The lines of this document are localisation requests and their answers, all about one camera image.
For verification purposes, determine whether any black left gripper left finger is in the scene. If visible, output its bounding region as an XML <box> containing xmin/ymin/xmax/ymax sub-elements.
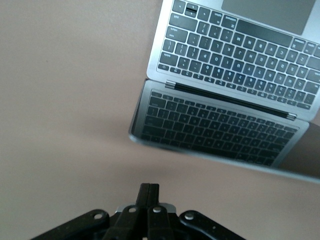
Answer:
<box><xmin>31</xmin><ymin>183</ymin><xmax>151</xmax><ymax>240</ymax></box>

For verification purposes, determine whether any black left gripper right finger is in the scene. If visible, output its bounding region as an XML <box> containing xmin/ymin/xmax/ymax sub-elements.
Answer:
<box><xmin>146</xmin><ymin>183</ymin><xmax>248</xmax><ymax>240</ymax></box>

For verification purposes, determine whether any silver apple laptop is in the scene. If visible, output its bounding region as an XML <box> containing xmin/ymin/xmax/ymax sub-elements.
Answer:
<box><xmin>128</xmin><ymin>0</ymin><xmax>320</xmax><ymax>185</ymax></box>

